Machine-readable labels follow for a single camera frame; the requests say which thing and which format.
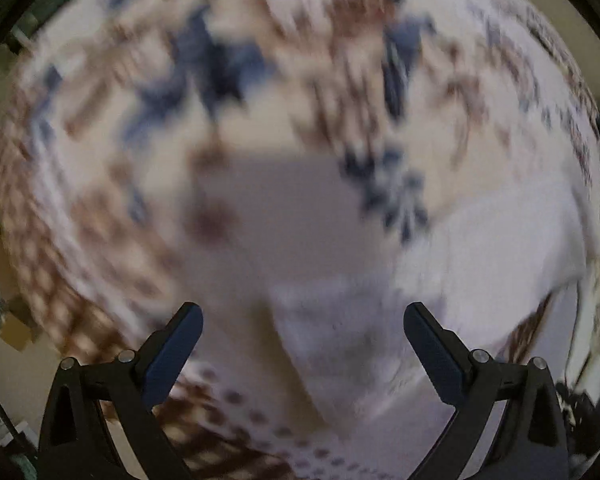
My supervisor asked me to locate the floral fleece blanket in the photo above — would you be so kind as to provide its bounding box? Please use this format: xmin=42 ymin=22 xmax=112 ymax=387
xmin=0 ymin=0 xmax=600 ymax=479

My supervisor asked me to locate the white knit sweater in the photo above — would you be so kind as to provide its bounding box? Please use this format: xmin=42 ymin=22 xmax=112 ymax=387
xmin=186 ymin=164 xmax=588 ymax=479

